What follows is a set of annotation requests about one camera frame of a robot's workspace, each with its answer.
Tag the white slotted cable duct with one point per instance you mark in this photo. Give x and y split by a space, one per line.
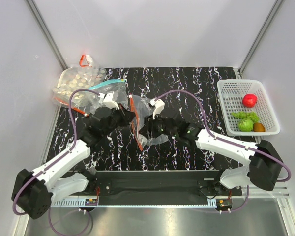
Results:
88 202

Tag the white plastic basket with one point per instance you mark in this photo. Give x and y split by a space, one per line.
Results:
246 108

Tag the bag of round biscuits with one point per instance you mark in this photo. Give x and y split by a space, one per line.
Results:
73 79

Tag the left aluminium frame post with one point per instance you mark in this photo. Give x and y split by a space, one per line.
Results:
46 32

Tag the small bag orange zipper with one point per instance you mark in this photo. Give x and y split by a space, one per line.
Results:
86 60

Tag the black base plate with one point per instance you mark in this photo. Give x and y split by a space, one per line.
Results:
161 186

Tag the green leafy vegetable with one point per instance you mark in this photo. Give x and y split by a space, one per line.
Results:
249 115

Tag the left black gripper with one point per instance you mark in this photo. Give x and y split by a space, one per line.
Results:
126 115

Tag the aluminium frame post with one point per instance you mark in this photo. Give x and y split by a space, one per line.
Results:
46 32
260 35

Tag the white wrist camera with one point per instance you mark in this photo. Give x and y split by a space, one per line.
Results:
108 100
158 106

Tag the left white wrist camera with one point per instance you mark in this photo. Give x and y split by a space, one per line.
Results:
108 100

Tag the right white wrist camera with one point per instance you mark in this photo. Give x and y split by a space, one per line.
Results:
158 106

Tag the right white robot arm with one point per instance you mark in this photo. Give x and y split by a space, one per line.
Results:
261 163

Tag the green round fruit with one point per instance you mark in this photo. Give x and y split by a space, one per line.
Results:
245 125

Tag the brown kiwi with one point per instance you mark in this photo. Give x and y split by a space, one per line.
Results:
258 127

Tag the right aluminium frame post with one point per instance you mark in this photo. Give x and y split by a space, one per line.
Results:
260 35

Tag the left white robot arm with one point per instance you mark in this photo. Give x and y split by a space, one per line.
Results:
35 191

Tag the red apple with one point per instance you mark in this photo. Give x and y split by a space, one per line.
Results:
249 100

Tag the clear bag teal zipper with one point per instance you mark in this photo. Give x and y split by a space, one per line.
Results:
115 86

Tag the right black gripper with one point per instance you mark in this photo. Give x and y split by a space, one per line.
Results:
149 125

